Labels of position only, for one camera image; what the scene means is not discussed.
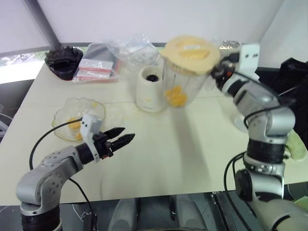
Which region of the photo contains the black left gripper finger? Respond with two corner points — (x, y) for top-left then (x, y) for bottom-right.
(104, 127), (126, 139)
(113, 133), (136, 152)

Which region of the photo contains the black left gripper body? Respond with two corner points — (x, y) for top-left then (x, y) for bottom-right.
(92, 133), (115, 160)

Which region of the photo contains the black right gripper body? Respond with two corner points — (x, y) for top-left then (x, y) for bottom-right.
(211, 53), (242, 80)

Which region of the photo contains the cream blender lid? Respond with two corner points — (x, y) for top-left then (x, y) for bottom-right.
(160, 35), (221, 76)

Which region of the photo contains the clear blender jar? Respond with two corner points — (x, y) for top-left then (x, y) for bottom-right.
(162, 57), (213, 109)

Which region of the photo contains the peeled orange chunk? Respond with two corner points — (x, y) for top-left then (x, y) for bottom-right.
(67, 117), (82, 131)
(169, 93), (189, 108)

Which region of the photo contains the green towel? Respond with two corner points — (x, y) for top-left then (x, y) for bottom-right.
(284, 132), (307, 162)

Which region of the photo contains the clear glass bowl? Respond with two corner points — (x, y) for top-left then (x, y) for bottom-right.
(52, 97), (107, 141)

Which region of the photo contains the foil covered bowl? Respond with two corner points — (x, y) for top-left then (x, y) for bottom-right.
(217, 40), (242, 50)

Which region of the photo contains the cream blender base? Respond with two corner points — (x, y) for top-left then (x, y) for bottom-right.
(136, 65), (167, 114)

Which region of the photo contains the red white packet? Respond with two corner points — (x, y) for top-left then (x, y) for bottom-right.
(76, 68), (112, 79)
(78, 59), (114, 70)

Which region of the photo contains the dark chair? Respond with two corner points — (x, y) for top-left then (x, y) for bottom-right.
(279, 57), (308, 132)

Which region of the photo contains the clear bag of packets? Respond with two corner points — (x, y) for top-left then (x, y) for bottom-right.
(72, 42), (121, 84)

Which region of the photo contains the crumpled clear plastic bag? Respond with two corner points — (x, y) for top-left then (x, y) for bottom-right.
(101, 32), (161, 71)

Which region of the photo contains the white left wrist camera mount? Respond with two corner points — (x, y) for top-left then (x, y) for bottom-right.
(79, 114), (102, 163)

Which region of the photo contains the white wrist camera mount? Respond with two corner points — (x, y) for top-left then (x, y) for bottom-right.
(240, 43), (261, 79)
(79, 114), (102, 163)

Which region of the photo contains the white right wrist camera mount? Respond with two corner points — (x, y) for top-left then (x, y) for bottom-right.
(240, 43), (261, 79)

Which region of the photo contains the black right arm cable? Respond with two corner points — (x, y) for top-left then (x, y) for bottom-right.
(223, 53), (297, 193)

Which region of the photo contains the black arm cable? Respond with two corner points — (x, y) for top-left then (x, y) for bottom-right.
(29, 116), (95, 218)
(223, 53), (297, 193)

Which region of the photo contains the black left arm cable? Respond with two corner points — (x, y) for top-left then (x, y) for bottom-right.
(29, 116), (95, 218)

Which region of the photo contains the metal table frame leg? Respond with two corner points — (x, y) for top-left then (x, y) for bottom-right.
(211, 191), (242, 231)
(82, 211), (99, 231)

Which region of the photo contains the dark slanted frame post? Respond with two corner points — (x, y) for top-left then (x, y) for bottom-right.
(22, 0), (61, 49)

